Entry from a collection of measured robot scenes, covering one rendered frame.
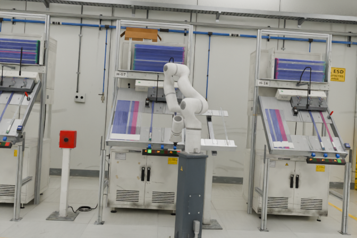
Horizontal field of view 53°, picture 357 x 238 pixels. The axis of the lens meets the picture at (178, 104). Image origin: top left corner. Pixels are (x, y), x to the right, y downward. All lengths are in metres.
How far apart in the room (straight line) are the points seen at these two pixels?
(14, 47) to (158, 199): 2.05
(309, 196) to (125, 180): 1.81
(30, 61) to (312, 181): 3.01
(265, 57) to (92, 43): 2.50
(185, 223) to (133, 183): 0.93
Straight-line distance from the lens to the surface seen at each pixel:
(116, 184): 3.53
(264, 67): 3.93
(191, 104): 2.63
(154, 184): 3.50
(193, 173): 2.69
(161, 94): 3.48
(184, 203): 2.72
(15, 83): 3.76
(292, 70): 3.82
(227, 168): 5.23
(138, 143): 3.14
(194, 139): 2.68
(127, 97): 3.54
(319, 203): 3.88
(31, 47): 3.83
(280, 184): 3.69
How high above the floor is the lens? 1.04
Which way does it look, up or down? 1 degrees up
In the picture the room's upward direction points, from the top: 3 degrees clockwise
